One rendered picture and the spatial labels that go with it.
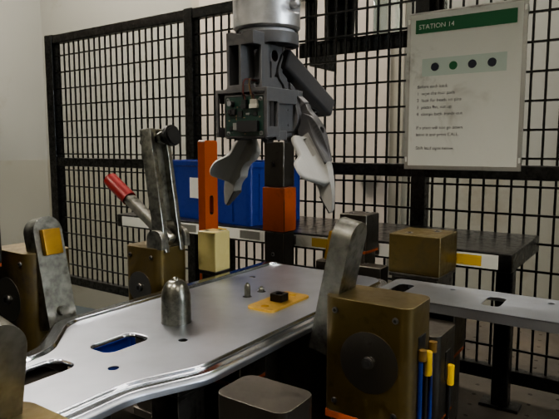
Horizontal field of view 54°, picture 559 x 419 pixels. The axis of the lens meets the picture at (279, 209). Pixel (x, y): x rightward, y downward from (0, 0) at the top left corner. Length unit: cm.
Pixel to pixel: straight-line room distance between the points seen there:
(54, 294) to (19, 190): 373
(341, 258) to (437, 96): 66
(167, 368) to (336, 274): 18
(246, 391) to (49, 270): 31
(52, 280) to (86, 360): 17
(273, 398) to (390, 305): 14
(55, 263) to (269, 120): 30
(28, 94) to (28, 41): 38
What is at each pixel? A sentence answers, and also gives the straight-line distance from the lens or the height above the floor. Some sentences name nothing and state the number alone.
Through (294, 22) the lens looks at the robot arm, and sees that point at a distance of 64.
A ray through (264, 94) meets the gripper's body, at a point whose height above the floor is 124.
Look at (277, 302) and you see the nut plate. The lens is 68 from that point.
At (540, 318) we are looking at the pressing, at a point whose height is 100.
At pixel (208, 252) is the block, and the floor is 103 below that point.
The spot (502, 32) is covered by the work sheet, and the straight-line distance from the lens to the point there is 114.
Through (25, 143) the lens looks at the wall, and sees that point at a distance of 445.
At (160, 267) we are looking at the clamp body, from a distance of 78.
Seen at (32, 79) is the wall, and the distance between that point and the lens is 454.
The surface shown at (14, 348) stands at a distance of 33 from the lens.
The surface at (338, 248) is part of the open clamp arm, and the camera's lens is 54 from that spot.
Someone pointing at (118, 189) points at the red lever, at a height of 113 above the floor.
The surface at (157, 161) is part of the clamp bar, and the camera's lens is 78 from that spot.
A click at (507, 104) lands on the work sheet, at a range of 112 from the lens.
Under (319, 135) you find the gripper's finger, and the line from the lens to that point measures 62.
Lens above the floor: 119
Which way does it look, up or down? 6 degrees down
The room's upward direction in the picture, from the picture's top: straight up
